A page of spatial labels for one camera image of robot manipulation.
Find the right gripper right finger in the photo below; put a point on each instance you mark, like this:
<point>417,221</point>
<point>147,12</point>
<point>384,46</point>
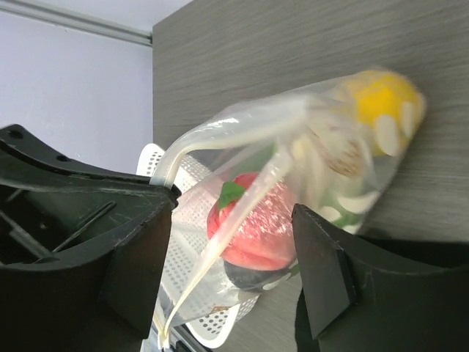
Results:
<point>373,293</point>

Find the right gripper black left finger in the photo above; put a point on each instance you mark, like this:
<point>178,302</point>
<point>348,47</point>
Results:
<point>82,250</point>

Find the clear zip top bag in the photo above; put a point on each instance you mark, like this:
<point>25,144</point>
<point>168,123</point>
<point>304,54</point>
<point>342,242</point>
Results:
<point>247,149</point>

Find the fake green cabbage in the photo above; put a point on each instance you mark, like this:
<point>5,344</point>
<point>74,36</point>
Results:
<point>336,179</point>

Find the fake dark plum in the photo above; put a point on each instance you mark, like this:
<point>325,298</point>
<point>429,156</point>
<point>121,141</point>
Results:
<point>255,281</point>

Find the fake red peach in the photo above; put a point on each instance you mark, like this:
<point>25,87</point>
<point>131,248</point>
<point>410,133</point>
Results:
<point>264,241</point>

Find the fake orange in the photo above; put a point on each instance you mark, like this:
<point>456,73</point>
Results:
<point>389,106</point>

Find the white perforated plastic basket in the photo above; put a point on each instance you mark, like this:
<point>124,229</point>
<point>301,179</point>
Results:
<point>195,291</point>

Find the left aluminium frame post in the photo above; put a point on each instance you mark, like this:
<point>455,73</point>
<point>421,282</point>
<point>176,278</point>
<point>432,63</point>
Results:
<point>60,16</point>

